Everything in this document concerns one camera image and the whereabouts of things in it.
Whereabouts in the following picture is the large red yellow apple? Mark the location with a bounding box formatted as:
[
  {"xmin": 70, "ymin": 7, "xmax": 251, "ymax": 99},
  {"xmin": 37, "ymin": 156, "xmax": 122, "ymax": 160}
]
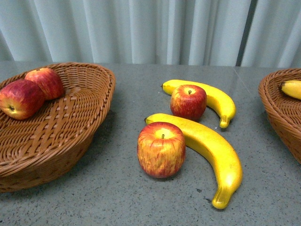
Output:
[{"xmin": 137, "ymin": 122, "xmax": 186, "ymax": 178}]

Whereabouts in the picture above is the small red apple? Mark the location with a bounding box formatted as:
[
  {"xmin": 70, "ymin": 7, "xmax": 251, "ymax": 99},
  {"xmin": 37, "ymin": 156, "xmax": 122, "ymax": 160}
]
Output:
[{"xmin": 170, "ymin": 85, "xmax": 207, "ymax": 121}]

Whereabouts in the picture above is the far yellow banana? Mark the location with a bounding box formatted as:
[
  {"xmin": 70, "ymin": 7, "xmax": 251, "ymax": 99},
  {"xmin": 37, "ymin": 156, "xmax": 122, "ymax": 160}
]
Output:
[{"xmin": 161, "ymin": 79, "xmax": 236, "ymax": 129}]

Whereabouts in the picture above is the near large yellow banana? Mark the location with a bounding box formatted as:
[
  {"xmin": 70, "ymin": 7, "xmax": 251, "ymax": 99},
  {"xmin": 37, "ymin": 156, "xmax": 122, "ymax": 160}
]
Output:
[{"xmin": 144, "ymin": 113, "xmax": 243, "ymax": 209}]

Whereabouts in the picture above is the red apple back left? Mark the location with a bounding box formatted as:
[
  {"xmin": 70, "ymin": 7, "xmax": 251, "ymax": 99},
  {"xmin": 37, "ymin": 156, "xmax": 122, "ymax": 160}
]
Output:
[{"xmin": 25, "ymin": 67, "xmax": 64, "ymax": 100}]

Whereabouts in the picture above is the left brown wicker basket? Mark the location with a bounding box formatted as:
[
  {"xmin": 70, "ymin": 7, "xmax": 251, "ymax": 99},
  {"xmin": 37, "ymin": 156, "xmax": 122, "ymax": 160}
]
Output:
[{"xmin": 0, "ymin": 62, "xmax": 116, "ymax": 193}]

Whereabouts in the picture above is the brown wicker basket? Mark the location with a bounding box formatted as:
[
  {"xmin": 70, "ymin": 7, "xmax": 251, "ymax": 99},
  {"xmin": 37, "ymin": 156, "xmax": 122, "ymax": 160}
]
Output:
[
  {"xmin": 258, "ymin": 68, "xmax": 301, "ymax": 162},
  {"xmin": 0, "ymin": 62, "xmax": 116, "ymax": 193}
]

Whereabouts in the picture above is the white pleated curtain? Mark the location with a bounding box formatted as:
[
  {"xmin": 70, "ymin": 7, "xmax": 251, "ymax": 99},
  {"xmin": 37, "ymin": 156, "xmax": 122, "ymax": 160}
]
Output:
[{"xmin": 0, "ymin": 0, "xmax": 301, "ymax": 68}]

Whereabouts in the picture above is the red apple front left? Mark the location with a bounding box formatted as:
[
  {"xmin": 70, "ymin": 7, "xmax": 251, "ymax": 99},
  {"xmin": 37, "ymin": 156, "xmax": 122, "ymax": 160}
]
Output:
[{"xmin": 0, "ymin": 79, "xmax": 46, "ymax": 120}]

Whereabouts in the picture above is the right brown wicker basket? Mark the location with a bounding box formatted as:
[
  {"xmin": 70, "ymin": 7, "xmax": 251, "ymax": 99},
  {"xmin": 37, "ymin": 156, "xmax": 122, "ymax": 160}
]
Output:
[{"xmin": 258, "ymin": 68, "xmax": 301, "ymax": 162}]

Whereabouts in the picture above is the banana in right basket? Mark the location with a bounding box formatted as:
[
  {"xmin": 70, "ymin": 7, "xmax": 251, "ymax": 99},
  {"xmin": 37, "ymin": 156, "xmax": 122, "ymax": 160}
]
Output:
[{"xmin": 279, "ymin": 80, "xmax": 301, "ymax": 100}]

